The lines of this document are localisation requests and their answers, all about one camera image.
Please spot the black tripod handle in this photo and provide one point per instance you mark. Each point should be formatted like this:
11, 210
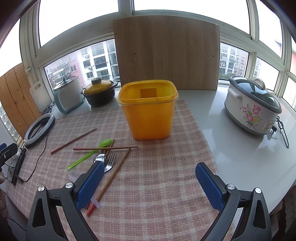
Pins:
19, 162

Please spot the wooden slat panel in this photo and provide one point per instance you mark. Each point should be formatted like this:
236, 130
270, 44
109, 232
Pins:
16, 99

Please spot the metal spoon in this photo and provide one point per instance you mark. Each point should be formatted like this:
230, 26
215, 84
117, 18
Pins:
100, 158

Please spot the clear plastic spoon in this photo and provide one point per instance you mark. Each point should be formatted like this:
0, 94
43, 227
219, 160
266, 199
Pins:
73, 175

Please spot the floral white slow cooker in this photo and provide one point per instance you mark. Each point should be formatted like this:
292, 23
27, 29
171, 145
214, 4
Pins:
251, 105

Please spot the teal white rice cooker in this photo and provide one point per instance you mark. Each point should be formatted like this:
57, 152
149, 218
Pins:
68, 94

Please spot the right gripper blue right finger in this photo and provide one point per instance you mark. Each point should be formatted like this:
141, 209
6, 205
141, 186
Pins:
254, 222

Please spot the white ring light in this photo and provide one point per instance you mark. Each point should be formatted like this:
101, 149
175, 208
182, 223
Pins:
39, 129

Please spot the brown chopstick horizontal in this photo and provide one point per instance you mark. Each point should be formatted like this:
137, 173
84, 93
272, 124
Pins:
106, 148

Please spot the green plastic spoon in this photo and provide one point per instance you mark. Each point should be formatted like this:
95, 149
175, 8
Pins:
103, 144

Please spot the pink plaid cloth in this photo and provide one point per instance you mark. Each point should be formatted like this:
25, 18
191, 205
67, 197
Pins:
155, 194

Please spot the yellow lid black pot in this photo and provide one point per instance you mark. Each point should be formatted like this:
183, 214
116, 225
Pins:
99, 92

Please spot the wooden board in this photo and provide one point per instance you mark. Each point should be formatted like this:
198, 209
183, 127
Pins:
182, 50

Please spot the metal fork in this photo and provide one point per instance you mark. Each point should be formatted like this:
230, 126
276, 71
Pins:
109, 162

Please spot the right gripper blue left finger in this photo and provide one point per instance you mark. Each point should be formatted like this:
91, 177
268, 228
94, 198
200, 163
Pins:
44, 221

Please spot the yellow plastic container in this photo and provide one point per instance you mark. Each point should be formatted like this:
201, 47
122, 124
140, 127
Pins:
149, 107

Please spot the white cutting board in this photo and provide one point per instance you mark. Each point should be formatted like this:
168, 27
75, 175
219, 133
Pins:
40, 96

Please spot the brown chopstick red tip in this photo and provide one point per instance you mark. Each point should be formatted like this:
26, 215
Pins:
99, 197

